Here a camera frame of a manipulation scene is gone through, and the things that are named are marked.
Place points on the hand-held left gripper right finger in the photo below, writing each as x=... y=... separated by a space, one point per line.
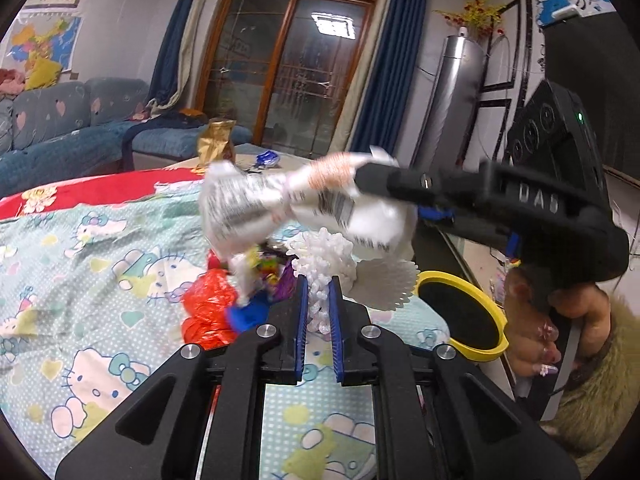
x=335 y=332

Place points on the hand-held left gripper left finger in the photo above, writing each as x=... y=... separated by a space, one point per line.
x=301 y=332

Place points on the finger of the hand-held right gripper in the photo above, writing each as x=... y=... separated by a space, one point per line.
x=436 y=215
x=400 y=182

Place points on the purple foil wrapper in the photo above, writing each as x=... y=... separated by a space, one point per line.
x=286 y=285

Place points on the white foam fruit net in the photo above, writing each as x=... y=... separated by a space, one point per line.
x=320 y=255

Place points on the yellow-rimmed black bin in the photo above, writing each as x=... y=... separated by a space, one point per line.
x=492 y=310

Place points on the white printed packet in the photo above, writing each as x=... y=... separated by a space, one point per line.
x=250 y=200

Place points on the person's right forearm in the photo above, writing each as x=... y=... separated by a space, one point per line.
x=600 y=390

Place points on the person's right hand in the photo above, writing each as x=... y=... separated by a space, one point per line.
x=530 y=340

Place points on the blue plastic wrapper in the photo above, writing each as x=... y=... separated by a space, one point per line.
x=250 y=316

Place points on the white paper cupcake liner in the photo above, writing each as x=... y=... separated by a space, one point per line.
x=385 y=285

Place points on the colourful candy wrapper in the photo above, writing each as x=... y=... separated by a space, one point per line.
x=267 y=266

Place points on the silver standing air conditioner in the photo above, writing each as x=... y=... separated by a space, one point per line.
x=450 y=100

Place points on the red plastic bag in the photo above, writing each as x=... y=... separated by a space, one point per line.
x=205 y=305

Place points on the blue curtain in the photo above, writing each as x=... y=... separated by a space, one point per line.
x=175 y=35
x=390 y=60

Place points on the small blue foil wrapper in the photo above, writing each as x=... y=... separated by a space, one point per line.
x=267 y=158

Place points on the wooden framed glass door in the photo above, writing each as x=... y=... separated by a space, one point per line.
x=300 y=85

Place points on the yellow and red artificial flowers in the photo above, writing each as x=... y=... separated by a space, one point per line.
x=475 y=12

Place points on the gold snack bag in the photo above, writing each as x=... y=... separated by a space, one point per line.
x=215 y=145

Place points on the cartoon cat printed blanket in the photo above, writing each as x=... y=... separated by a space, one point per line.
x=100 y=270

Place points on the dark cloth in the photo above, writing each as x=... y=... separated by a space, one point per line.
x=175 y=120

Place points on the beige curtain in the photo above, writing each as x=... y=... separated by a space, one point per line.
x=197 y=40

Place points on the red floral blanket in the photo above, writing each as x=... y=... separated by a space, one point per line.
x=75 y=191

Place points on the blue heart-print sofa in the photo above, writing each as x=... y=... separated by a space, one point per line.
x=60 y=125

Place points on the yellow pillow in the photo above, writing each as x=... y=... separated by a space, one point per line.
x=42 y=74

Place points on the pink cloth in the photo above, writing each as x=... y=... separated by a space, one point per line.
x=11 y=80

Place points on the colourful wall map poster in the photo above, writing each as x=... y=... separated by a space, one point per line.
x=42 y=40

